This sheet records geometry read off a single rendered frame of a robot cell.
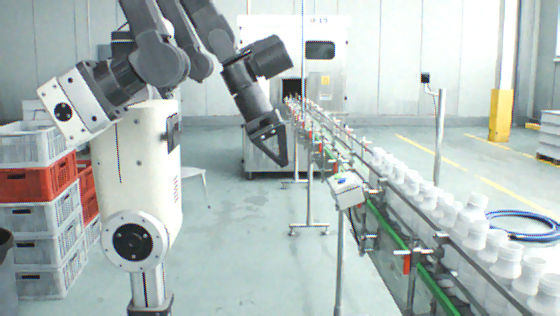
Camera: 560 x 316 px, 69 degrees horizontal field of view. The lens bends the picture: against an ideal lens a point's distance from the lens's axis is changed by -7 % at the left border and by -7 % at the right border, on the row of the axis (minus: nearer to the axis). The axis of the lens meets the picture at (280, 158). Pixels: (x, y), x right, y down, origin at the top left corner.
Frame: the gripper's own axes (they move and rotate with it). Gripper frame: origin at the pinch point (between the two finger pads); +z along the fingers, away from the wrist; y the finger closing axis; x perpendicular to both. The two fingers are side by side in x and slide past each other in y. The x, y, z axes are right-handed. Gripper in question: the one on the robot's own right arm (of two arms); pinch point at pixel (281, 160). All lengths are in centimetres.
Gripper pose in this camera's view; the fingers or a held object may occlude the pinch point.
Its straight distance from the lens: 80.9
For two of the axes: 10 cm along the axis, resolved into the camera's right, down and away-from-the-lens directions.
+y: -0.8, -1.2, 9.9
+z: 4.5, 8.8, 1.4
